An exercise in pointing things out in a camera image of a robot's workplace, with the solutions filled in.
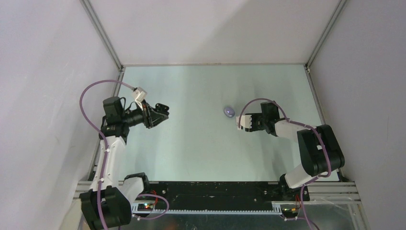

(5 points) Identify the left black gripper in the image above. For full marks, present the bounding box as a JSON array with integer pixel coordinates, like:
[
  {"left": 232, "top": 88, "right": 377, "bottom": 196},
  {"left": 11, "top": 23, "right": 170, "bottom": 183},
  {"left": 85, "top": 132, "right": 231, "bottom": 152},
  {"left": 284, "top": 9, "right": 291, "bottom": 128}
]
[{"left": 121, "top": 99, "right": 168, "bottom": 129}]

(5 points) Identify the purple earbud charging case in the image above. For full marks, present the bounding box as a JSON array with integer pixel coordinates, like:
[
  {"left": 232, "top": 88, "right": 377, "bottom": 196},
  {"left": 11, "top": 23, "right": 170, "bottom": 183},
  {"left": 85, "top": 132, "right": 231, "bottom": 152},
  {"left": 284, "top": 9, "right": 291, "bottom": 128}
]
[{"left": 223, "top": 106, "right": 236, "bottom": 118}]

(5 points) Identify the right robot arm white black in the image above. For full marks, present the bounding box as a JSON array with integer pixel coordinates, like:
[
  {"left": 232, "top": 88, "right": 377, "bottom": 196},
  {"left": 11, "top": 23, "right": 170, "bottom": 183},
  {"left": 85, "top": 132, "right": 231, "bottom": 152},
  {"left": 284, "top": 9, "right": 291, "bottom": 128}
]
[{"left": 240, "top": 102, "right": 345, "bottom": 200}]

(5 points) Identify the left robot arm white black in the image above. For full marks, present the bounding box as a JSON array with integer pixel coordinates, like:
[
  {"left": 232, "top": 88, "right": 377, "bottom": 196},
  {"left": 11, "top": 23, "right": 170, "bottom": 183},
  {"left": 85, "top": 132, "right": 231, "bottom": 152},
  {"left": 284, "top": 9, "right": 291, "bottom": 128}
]
[{"left": 79, "top": 96, "right": 169, "bottom": 230}]

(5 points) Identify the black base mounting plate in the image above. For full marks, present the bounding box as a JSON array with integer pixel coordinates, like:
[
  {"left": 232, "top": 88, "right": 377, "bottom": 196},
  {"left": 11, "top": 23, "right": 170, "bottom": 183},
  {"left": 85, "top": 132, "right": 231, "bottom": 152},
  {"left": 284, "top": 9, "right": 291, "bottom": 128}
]
[{"left": 133, "top": 182, "right": 310, "bottom": 211}]

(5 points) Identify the left controller board with leds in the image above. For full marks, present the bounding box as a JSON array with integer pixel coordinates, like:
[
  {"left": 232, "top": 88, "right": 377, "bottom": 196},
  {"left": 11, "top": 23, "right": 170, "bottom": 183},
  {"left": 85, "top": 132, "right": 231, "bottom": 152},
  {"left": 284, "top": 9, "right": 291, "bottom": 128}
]
[{"left": 136, "top": 203, "right": 155, "bottom": 212}]

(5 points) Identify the controller board with leds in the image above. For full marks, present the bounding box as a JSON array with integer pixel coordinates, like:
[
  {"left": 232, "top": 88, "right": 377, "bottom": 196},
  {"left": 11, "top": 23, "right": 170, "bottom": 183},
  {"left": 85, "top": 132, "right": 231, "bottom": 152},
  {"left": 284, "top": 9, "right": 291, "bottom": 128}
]
[
  {"left": 136, "top": 203, "right": 155, "bottom": 212},
  {"left": 282, "top": 208, "right": 300, "bottom": 219}
]

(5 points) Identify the right controller board with leds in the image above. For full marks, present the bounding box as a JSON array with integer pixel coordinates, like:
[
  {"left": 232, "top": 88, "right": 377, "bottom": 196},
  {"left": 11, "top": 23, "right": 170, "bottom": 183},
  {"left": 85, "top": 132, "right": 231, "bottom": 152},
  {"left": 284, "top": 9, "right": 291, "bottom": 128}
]
[{"left": 282, "top": 208, "right": 300, "bottom": 219}]

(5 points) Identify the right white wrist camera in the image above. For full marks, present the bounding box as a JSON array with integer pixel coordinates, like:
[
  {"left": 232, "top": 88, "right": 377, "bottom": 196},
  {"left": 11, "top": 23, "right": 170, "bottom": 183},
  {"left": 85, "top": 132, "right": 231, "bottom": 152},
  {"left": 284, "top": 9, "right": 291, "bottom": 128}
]
[{"left": 236, "top": 114, "right": 254, "bottom": 132}]

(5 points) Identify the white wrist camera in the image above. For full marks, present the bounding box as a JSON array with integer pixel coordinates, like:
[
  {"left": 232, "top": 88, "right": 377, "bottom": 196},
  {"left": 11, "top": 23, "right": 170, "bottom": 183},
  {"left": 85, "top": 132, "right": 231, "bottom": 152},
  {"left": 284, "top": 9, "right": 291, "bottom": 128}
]
[
  {"left": 132, "top": 87, "right": 147, "bottom": 108},
  {"left": 236, "top": 114, "right": 254, "bottom": 132}
]

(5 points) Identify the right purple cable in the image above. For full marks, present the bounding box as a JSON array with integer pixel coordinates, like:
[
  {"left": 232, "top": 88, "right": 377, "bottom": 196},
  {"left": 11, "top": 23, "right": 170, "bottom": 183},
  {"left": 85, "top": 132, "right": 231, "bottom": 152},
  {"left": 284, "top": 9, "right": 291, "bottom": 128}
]
[{"left": 237, "top": 98, "right": 332, "bottom": 230}]

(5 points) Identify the purple cable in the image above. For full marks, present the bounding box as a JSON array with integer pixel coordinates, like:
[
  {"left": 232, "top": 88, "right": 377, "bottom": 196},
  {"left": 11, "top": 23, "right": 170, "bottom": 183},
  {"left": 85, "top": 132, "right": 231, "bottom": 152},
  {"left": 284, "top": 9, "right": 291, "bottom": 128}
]
[
  {"left": 79, "top": 80, "right": 170, "bottom": 230},
  {"left": 237, "top": 98, "right": 332, "bottom": 230}
]

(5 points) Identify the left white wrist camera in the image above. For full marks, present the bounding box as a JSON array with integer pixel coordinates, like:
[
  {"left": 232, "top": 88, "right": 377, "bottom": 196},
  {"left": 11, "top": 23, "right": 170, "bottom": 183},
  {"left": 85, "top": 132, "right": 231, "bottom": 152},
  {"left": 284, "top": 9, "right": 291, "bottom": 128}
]
[{"left": 132, "top": 87, "right": 147, "bottom": 108}]

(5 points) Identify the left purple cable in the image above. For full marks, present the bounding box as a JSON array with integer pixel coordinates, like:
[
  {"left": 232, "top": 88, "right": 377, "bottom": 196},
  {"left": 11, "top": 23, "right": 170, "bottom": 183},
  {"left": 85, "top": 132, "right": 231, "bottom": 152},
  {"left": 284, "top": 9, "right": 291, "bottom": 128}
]
[{"left": 79, "top": 80, "right": 170, "bottom": 230}]

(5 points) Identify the grey slotted cable duct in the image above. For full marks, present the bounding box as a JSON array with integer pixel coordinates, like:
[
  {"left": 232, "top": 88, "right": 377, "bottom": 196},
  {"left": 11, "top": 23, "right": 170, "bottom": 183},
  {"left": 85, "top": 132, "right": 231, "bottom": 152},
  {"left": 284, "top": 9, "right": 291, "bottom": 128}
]
[{"left": 131, "top": 203, "right": 282, "bottom": 215}]

